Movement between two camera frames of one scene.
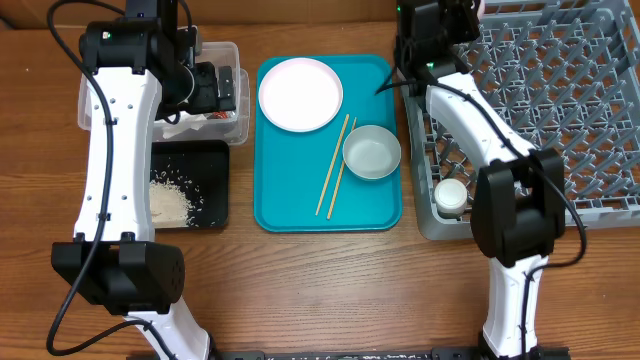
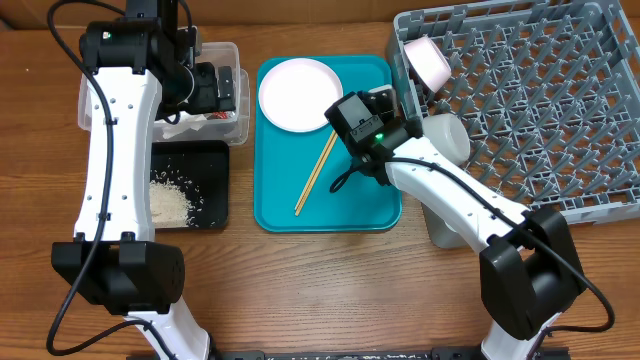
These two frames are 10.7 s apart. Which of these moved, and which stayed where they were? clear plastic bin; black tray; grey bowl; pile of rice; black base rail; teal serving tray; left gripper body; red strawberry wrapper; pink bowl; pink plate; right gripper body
Moved: pink bowl; right gripper body; grey bowl
Stayed: left gripper body; black base rail; red strawberry wrapper; black tray; pink plate; clear plastic bin; teal serving tray; pile of rice
